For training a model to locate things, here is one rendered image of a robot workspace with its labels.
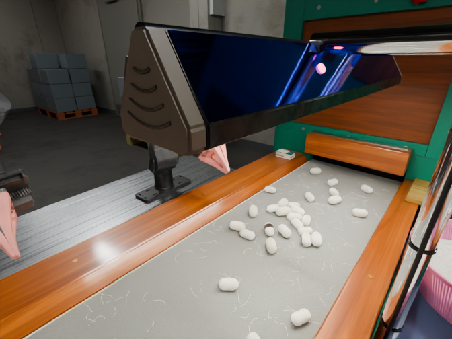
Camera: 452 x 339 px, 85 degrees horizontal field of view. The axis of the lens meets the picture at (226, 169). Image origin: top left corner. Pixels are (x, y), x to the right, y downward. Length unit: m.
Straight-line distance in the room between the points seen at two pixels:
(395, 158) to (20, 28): 7.37
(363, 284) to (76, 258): 0.49
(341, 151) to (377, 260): 0.43
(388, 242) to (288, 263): 0.20
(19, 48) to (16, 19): 0.56
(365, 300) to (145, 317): 0.33
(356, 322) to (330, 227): 0.25
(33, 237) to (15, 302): 0.34
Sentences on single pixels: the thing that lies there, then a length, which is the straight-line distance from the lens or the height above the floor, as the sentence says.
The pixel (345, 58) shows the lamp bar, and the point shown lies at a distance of 0.40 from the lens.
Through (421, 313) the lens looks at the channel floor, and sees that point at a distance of 0.63.
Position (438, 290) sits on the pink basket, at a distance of 0.60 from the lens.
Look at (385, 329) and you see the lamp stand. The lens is 0.45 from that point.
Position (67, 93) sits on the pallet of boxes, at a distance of 5.96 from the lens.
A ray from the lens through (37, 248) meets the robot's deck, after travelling 0.79.
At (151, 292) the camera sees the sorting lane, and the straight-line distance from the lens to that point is 0.48.
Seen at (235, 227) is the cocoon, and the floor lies 0.75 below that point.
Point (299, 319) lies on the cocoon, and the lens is 0.43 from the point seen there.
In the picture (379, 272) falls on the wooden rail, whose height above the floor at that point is 0.77.
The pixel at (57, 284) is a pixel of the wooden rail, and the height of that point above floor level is 0.76.
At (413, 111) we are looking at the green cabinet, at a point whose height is 0.96.
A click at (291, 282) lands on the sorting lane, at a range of 0.49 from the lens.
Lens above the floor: 1.09
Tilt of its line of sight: 24 degrees down
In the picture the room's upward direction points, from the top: straight up
